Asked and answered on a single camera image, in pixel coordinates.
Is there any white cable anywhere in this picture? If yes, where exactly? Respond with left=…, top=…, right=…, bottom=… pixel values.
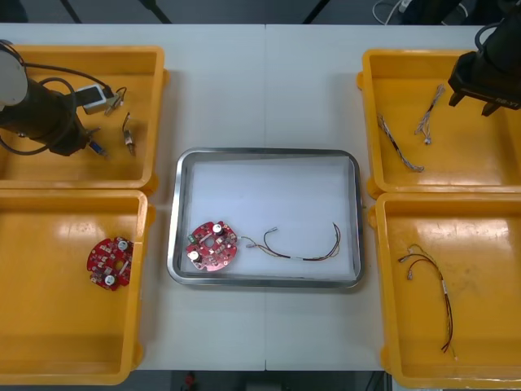
left=372, top=0, right=412, bottom=25

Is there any twisted blue-white wire harness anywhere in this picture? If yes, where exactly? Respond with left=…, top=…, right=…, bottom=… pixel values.
left=377, top=112, right=426, bottom=174
left=414, top=83, right=446, bottom=145

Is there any red-black-yellow wire harness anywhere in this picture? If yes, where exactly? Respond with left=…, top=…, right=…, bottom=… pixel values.
left=396, top=243, right=459, bottom=362
left=239, top=222, right=343, bottom=264

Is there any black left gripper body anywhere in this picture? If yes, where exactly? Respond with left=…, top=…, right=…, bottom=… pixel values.
left=48, top=120, right=90, bottom=158

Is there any yellow-orange plastic bin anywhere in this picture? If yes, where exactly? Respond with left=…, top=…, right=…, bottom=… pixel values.
left=368, top=192, right=521, bottom=391
left=0, top=189, right=157, bottom=387
left=356, top=48, right=521, bottom=200
left=0, top=44, right=169, bottom=191

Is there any steel tray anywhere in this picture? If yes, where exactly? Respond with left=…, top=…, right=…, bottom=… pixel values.
left=165, top=147, right=365, bottom=290

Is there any round red circuit board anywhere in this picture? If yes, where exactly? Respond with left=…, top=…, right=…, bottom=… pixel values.
left=185, top=221, right=243, bottom=272
left=86, top=235, right=134, bottom=292

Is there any black stand leg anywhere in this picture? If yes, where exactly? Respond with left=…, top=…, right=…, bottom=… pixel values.
left=59, top=0, right=83, bottom=24
left=303, top=0, right=339, bottom=24
left=137, top=0, right=173, bottom=24

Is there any small metal solenoid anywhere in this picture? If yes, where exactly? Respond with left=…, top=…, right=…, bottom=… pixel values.
left=103, top=86, right=128, bottom=118
left=121, top=112, right=138, bottom=158

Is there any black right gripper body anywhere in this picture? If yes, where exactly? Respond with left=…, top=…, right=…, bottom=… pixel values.
left=447, top=51, right=521, bottom=112

